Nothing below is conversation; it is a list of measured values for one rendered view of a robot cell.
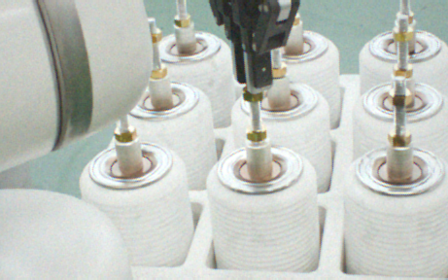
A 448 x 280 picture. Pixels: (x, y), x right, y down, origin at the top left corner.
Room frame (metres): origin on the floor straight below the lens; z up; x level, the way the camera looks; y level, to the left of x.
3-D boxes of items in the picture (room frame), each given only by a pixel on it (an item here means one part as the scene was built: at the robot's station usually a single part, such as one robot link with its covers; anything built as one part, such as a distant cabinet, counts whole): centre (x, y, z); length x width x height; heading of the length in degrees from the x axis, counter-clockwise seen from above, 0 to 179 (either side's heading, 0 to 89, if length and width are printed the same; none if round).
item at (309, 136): (0.80, -0.06, 0.16); 0.10 x 0.10 x 0.18
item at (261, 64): (0.67, -0.04, 0.37); 0.03 x 0.01 x 0.05; 23
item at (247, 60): (0.68, -0.03, 0.35); 0.02 x 0.01 x 0.04; 113
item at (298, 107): (0.80, -0.06, 0.25); 0.08 x 0.08 x 0.01
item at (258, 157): (0.69, -0.03, 0.26); 0.02 x 0.02 x 0.03
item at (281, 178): (0.69, -0.03, 0.25); 0.08 x 0.08 x 0.01
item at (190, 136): (0.83, 0.06, 0.16); 0.10 x 0.10 x 0.18
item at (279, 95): (0.80, -0.06, 0.26); 0.02 x 0.02 x 0.03
